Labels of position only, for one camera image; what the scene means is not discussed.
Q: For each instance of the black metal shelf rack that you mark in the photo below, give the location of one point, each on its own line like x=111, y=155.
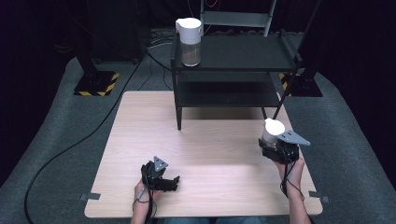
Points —
x=233, y=53

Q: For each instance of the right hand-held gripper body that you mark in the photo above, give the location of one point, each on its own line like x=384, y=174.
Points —
x=288, y=149

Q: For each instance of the grey metal frame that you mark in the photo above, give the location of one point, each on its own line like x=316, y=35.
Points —
x=236, y=18

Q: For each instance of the clear jar with white lid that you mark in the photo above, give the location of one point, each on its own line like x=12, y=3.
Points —
x=190, y=37
x=271, y=130

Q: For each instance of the grey tape strip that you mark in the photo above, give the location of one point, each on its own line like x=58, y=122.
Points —
x=320, y=197
x=90, y=196

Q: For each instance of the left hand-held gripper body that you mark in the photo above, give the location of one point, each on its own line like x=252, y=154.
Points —
x=152, y=175

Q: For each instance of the person's left hand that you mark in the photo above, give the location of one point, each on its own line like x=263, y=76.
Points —
x=141, y=199

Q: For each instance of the person's right hand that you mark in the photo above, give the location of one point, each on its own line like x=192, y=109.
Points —
x=292, y=177

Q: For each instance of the striped black stand base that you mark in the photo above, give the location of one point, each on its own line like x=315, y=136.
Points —
x=97, y=83
x=303, y=85

